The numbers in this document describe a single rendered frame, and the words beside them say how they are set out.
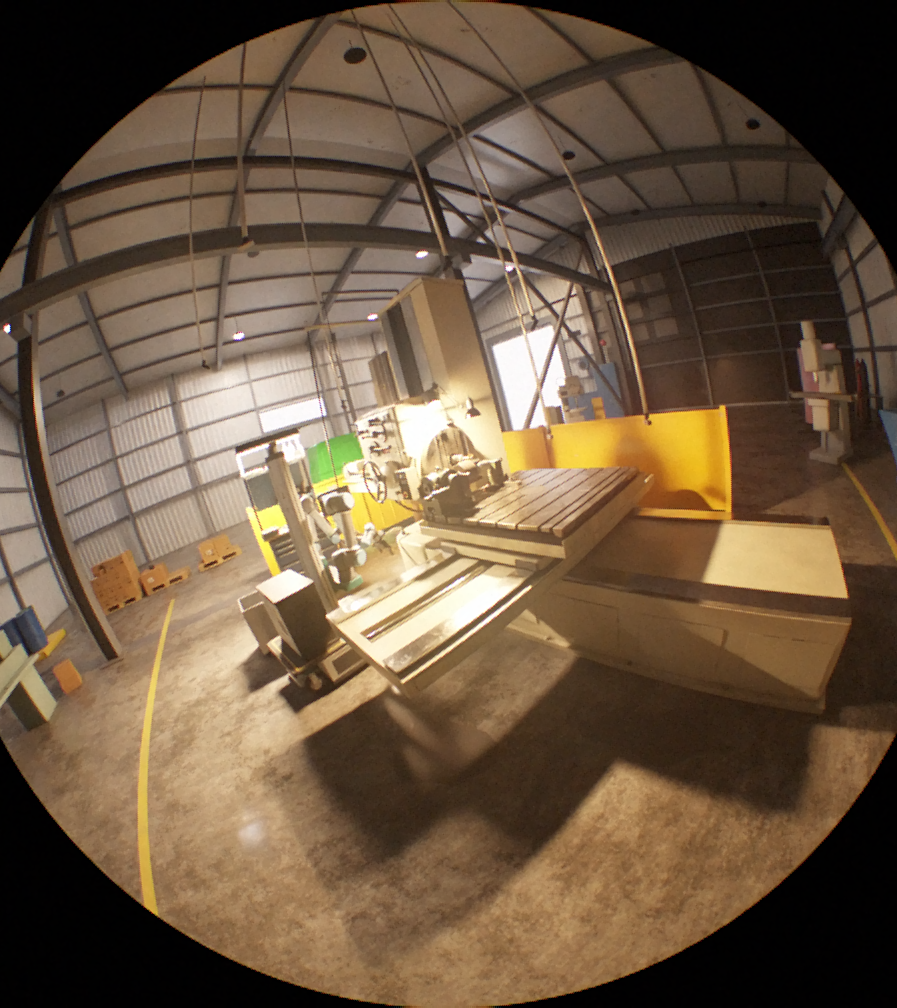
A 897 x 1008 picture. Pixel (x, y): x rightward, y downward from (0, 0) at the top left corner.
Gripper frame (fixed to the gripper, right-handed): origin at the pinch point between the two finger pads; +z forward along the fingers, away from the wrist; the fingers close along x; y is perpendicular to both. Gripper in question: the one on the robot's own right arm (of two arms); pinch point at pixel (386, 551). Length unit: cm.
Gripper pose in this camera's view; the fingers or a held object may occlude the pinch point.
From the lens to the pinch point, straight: 293.7
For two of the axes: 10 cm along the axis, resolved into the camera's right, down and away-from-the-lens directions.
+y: -4.6, 6.9, -5.6
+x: 8.1, 0.7, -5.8
